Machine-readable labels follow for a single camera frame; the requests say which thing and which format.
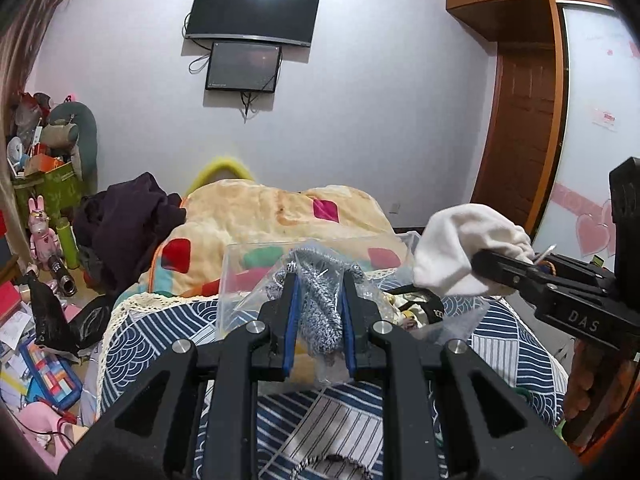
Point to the black flashlight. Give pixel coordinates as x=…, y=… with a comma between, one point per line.
x=62, y=277

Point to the brown wooden overhead cabinet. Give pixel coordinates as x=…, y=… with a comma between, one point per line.
x=505, y=5

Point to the black plastic bag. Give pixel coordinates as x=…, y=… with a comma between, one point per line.
x=55, y=320

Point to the pink cloth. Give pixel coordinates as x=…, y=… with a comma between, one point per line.
x=35, y=420

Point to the person's right hand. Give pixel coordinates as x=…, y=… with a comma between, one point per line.
x=587, y=385

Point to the colourful checkered pencil case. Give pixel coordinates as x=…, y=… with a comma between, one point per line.
x=50, y=372

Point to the blue wave patterned bedsheet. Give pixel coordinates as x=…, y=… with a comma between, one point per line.
x=165, y=330

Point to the white wall socket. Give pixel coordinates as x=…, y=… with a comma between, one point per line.
x=396, y=207

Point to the grey knitted sock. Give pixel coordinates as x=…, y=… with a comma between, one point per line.
x=320, y=290

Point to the yellow patchwork fleece blanket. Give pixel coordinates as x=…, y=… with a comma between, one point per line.
x=260, y=220

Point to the pink rabbit figure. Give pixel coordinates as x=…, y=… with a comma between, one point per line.
x=41, y=235

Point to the clear plastic bag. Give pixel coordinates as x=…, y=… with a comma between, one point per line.
x=325, y=360

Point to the grey striped cloth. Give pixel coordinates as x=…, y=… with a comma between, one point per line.
x=330, y=420

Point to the white sliding wardrobe door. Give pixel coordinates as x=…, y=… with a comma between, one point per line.
x=585, y=130

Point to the small white fan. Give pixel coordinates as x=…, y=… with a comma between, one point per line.
x=15, y=152

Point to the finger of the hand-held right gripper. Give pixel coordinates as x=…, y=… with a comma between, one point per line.
x=505, y=269

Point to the wall mounted black television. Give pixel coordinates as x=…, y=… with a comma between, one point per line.
x=252, y=10

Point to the white sock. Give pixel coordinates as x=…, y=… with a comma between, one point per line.
x=460, y=245

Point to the black printed pouch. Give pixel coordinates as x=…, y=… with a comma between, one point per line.
x=425, y=307

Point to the green bottle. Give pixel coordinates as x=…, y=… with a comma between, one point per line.
x=68, y=242

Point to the clear plastic storage box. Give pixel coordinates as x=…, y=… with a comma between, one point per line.
x=240, y=280

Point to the dark purple clothing pile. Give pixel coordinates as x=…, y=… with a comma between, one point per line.
x=125, y=230

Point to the green cardboard box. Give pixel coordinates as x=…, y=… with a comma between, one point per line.
x=52, y=180

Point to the yellow plush pillow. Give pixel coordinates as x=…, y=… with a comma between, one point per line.
x=220, y=170

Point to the brown wooden door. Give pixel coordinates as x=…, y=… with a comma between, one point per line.
x=520, y=130

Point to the grey plush toy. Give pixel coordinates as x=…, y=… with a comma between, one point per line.
x=72, y=135

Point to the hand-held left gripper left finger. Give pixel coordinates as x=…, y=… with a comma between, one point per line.
x=290, y=320

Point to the small black wall monitor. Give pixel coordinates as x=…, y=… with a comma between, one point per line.
x=243, y=66

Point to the red box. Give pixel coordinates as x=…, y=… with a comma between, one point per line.
x=9, y=300

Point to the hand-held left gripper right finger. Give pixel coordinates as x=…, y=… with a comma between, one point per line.
x=349, y=330

